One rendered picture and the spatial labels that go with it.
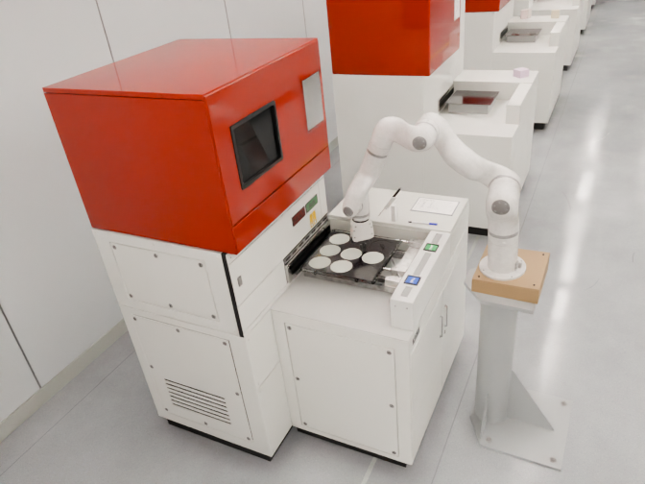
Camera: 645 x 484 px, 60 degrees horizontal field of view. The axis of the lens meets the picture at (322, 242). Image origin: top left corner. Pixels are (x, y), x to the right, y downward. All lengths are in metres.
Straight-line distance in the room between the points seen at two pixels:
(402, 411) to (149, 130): 1.51
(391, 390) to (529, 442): 0.83
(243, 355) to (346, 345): 0.43
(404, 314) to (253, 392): 0.77
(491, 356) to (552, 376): 0.68
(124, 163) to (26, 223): 1.24
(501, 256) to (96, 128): 1.64
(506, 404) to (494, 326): 0.52
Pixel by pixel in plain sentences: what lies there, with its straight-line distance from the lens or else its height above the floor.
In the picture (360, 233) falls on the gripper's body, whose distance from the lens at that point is 2.50.
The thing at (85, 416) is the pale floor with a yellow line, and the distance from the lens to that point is 3.49.
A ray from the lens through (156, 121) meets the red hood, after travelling 1.99.
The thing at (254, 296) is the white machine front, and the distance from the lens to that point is 2.29.
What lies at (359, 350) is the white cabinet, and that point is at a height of 0.71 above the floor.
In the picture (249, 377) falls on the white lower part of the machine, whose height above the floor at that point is 0.59.
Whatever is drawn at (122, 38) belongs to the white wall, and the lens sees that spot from 3.73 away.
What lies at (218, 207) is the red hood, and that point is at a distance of 1.98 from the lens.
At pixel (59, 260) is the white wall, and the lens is 3.50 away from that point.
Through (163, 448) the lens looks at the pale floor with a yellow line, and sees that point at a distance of 3.13.
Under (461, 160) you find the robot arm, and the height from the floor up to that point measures 1.40.
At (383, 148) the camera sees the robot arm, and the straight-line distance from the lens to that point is 2.25.
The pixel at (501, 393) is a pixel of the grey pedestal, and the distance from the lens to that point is 2.86.
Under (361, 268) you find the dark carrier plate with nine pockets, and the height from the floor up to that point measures 0.90.
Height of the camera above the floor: 2.27
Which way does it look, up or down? 31 degrees down
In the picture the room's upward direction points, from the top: 7 degrees counter-clockwise
